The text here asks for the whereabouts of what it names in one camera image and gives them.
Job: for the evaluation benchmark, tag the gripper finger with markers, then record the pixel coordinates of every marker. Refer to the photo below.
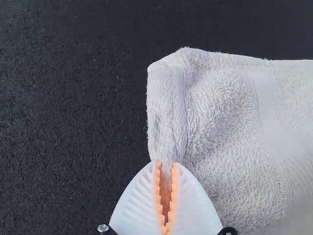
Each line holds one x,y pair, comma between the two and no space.
193,208
137,205

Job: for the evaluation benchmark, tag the pale towel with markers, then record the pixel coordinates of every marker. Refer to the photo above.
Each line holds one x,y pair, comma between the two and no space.
232,122

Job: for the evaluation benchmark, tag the black mat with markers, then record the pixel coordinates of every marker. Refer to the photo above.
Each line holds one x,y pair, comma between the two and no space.
61,98

